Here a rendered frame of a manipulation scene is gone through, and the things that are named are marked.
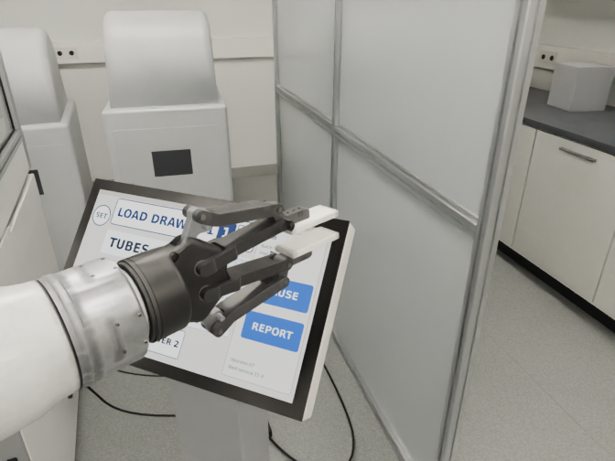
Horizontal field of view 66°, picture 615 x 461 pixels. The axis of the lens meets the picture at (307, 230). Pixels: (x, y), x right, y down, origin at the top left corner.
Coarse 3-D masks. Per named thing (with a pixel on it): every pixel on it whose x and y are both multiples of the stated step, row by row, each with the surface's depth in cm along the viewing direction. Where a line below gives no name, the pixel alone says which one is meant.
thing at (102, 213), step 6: (96, 204) 91; (102, 204) 90; (96, 210) 91; (102, 210) 90; (108, 210) 90; (96, 216) 90; (102, 216) 90; (108, 216) 89; (90, 222) 90; (96, 222) 90; (102, 222) 89; (108, 222) 89
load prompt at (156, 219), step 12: (120, 204) 89; (132, 204) 88; (144, 204) 88; (120, 216) 89; (132, 216) 88; (144, 216) 87; (156, 216) 86; (168, 216) 85; (180, 216) 85; (132, 228) 87; (144, 228) 86; (156, 228) 85; (168, 228) 85; (180, 228) 84; (216, 228) 82; (228, 228) 81; (240, 228) 81; (204, 240) 82; (252, 252) 79
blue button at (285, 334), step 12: (252, 312) 76; (252, 324) 75; (264, 324) 75; (276, 324) 74; (288, 324) 74; (300, 324) 73; (240, 336) 76; (252, 336) 75; (264, 336) 74; (276, 336) 74; (288, 336) 73; (300, 336) 73; (288, 348) 73
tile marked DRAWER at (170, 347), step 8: (168, 336) 79; (176, 336) 79; (184, 336) 78; (152, 344) 80; (160, 344) 79; (168, 344) 79; (176, 344) 78; (160, 352) 79; (168, 352) 78; (176, 352) 78
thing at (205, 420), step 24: (192, 408) 97; (216, 408) 94; (240, 408) 92; (192, 432) 100; (216, 432) 97; (240, 432) 94; (264, 432) 107; (192, 456) 104; (216, 456) 101; (240, 456) 98; (264, 456) 110
